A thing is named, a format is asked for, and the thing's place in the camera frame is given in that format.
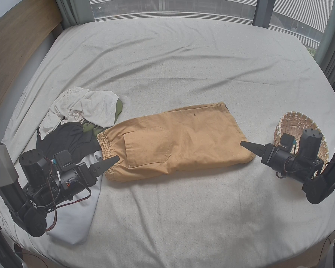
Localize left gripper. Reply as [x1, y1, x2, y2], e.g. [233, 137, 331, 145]
[60, 162, 99, 197]

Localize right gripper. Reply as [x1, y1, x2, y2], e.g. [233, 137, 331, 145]
[260, 143, 295, 175]

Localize tan shorts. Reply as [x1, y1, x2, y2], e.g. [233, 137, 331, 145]
[96, 102, 256, 183]

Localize black garment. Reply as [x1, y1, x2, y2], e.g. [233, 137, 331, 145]
[36, 122, 102, 165]

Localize pale blue garment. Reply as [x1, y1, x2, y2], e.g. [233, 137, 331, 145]
[46, 150, 112, 245]

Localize round woven basket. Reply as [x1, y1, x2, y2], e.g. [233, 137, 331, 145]
[273, 111, 330, 178]

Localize green garment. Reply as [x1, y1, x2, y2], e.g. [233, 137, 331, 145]
[82, 99, 124, 139]

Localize white garment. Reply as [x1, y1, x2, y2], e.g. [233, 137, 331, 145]
[39, 86, 120, 139]

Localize bed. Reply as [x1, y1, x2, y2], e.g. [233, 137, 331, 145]
[0, 0, 335, 268]

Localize grey-green curtain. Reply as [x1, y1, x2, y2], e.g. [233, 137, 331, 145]
[49, 0, 95, 28]
[314, 0, 335, 79]

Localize window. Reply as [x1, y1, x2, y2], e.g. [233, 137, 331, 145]
[84, 0, 334, 47]

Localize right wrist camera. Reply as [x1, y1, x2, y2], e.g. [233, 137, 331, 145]
[280, 134, 296, 153]

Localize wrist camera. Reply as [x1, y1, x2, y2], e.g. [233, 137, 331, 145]
[280, 134, 296, 153]
[54, 150, 73, 172]

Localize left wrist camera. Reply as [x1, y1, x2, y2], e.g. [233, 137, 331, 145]
[54, 150, 73, 172]

